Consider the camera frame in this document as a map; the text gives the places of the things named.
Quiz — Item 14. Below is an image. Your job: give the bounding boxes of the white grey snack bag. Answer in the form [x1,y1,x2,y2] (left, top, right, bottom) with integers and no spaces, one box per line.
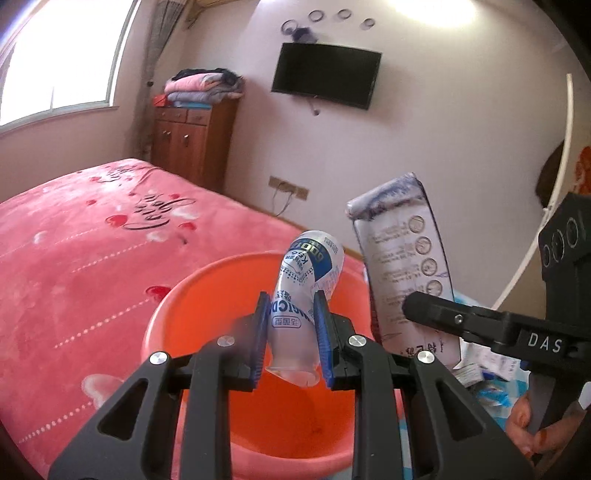
[346,173,461,368]

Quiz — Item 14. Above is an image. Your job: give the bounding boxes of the white blue drink bottle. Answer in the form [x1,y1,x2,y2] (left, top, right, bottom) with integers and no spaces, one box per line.
[266,230,344,388]

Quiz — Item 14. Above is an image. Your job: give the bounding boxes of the paper trash pieces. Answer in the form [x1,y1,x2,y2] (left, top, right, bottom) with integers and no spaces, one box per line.
[454,340,528,409]

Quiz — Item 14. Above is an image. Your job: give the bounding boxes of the right hand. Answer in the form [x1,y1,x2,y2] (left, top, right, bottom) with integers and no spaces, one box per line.
[504,391,591,462]

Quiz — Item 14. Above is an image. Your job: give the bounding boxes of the white door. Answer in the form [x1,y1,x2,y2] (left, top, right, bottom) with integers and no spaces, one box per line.
[494,73,590,317]

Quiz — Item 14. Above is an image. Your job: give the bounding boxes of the blue checkered tablecloth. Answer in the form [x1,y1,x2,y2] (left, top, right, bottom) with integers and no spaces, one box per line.
[394,357,529,479]

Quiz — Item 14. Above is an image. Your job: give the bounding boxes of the orange plastic bucket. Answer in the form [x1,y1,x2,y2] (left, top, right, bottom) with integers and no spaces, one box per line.
[140,251,408,480]

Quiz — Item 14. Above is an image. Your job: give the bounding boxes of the red door ornament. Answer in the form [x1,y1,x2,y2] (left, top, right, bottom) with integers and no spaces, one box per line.
[573,146,591,196]

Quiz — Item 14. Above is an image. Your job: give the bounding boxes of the pink heart bedspread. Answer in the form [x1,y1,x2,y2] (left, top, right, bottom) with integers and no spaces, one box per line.
[1,159,298,475]

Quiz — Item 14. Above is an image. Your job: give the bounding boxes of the brown wooden cabinet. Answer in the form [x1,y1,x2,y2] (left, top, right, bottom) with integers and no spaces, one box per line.
[150,100,238,193]

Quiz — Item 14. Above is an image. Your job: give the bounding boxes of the folded blanket pile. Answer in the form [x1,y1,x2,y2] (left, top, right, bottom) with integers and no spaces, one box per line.
[152,68,245,107]

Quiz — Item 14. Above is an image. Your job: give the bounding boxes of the window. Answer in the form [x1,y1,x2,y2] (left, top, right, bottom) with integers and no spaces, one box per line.
[1,1,139,127]

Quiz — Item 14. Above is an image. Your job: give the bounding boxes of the grey curtain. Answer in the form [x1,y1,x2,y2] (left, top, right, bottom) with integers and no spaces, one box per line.
[131,1,186,158]

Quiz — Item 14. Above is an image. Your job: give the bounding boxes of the wall socket strip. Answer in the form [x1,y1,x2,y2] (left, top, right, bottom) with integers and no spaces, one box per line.
[269,176,310,201]

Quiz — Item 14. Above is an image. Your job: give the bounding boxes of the black wall television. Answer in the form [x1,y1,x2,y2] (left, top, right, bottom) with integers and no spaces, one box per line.
[271,43,382,110]

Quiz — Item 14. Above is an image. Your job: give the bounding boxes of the wall ring decorations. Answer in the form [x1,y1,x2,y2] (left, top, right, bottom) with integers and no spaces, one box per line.
[280,8,353,39]

